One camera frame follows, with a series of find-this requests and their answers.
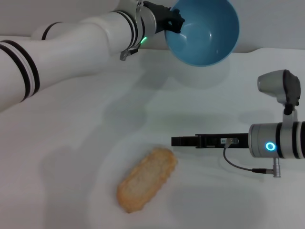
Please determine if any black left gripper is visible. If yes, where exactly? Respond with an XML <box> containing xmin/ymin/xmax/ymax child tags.
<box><xmin>143</xmin><ymin>1</ymin><xmax>185</xmax><ymax>33</ymax></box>

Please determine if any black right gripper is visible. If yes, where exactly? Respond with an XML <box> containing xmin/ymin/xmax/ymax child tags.
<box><xmin>171</xmin><ymin>133</ymin><xmax>250</xmax><ymax>149</ymax></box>

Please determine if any blue bowl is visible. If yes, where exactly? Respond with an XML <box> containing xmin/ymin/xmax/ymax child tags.
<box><xmin>164</xmin><ymin>0</ymin><xmax>240</xmax><ymax>67</ymax></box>

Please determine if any orange striped bread loaf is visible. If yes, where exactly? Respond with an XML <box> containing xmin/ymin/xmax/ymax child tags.
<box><xmin>116</xmin><ymin>147</ymin><xmax>178</xmax><ymax>214</ymax></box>

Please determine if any right wrist cable with connector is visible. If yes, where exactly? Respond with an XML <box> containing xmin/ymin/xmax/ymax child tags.
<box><xmin>223</xmin><ymin>137</ymin><xmax>282</xmax><ymax>178</ymax></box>

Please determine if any wrist cable with connector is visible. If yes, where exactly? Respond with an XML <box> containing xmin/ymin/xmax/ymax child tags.
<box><xmin>223</xmin><ymin>137</ymin><xmax>282</xmax><ymax>178</ymax></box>
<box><xmin>120</xmin><ymin>44</ymin><xmax>141</xmax><ymax>62</ymax></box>

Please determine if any left wrist cable with connector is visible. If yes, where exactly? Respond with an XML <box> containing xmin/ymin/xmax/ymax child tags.
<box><xmin>120</xmin><ymin>44</ymin><xmax>141</xmax><ymax>62</ymax></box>

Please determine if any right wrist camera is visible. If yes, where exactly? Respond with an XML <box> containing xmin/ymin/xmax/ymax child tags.
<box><xmin>257</xmin><ymin>69</ymin><xmax>300</xmax><ymax>124</ymax></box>

